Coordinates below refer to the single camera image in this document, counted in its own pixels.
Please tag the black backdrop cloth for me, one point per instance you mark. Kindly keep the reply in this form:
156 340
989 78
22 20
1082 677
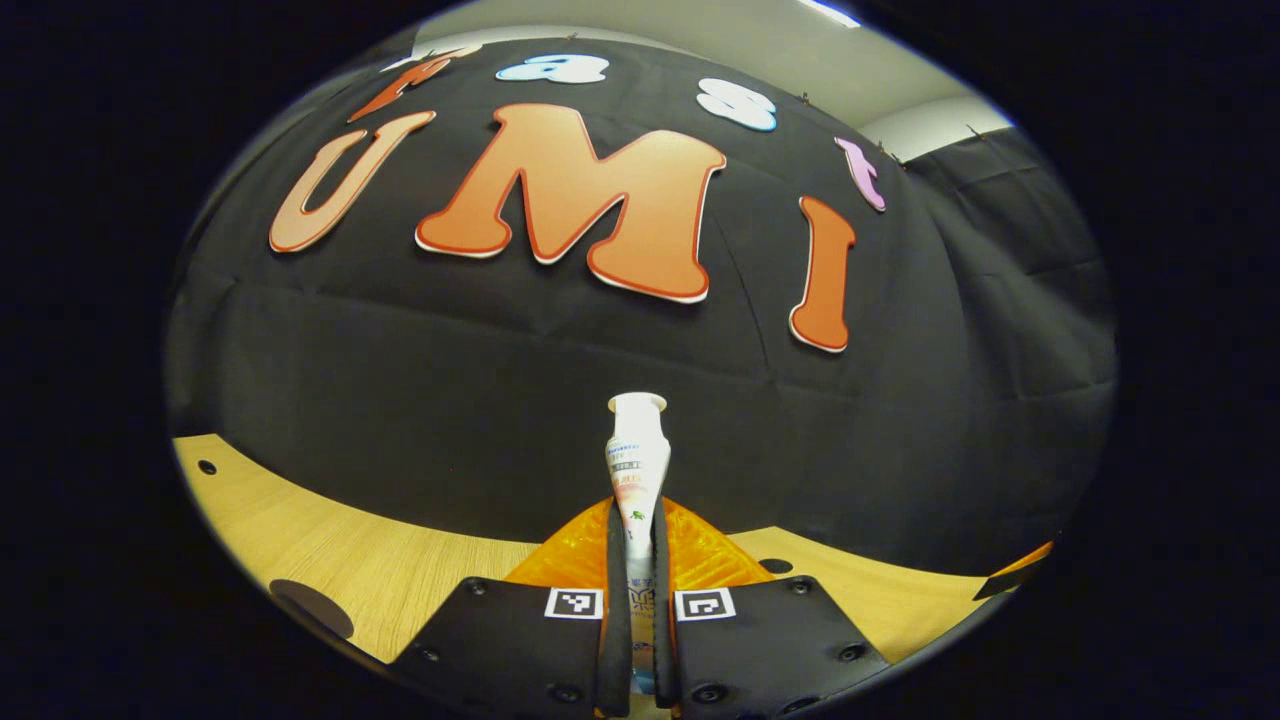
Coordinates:
500 380

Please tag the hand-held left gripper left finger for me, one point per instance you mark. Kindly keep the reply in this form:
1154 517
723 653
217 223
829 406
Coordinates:
618 600

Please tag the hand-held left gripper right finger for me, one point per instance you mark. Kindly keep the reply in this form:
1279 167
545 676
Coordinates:
664 600

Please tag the dark brown round coaster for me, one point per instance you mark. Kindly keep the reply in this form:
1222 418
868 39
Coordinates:
310 605

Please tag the white toothpaste tube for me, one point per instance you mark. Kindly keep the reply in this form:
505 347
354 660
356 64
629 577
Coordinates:
638 460

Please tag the wooden desktop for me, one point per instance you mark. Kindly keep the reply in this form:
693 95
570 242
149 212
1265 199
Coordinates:
400 570

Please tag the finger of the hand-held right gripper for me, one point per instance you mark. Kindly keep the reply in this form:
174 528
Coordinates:
1015 575

